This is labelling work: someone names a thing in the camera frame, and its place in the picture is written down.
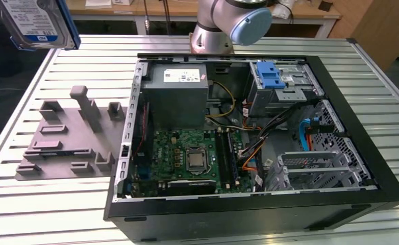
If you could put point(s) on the hard disk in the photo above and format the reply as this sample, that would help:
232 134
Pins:
33 23

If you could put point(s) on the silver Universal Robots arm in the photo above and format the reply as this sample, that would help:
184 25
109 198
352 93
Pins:
210 38

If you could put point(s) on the grey power supply unit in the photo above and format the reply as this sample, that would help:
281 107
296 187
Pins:
176 107

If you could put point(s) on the green motherboard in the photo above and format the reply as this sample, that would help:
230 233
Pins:
173 143

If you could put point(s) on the silver CPU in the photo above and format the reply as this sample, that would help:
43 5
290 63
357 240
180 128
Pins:
197 160

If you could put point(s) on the black RAM slot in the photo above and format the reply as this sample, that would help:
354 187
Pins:
225 158

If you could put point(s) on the installed RAM stick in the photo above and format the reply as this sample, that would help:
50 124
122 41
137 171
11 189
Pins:
234 163

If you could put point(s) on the CPU socket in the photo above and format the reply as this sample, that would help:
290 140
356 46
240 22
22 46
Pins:
196 173

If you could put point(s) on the metal optical drive cage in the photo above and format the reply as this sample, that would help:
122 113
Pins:
268 102

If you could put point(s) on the black graphics card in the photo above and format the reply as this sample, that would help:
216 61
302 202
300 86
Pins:
189 186

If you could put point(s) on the blue drive latch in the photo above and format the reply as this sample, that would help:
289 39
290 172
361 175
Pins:
268 76

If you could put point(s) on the grey parts rack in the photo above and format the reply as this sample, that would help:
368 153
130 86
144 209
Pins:
70 137

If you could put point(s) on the black PC case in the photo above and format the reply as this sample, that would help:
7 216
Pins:
220 222

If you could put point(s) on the RAM stick with blue label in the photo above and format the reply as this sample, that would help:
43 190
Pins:
61 154

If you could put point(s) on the wooden desk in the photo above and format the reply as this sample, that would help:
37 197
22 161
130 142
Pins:
118 11

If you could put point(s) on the clear plastic bag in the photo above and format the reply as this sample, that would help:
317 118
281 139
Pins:
284 10

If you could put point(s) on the small white box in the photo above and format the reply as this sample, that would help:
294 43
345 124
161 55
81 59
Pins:
124 1

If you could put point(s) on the dark square pad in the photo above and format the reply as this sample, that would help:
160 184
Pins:
326 5

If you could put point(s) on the wooden cabinet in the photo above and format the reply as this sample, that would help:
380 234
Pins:
384 25

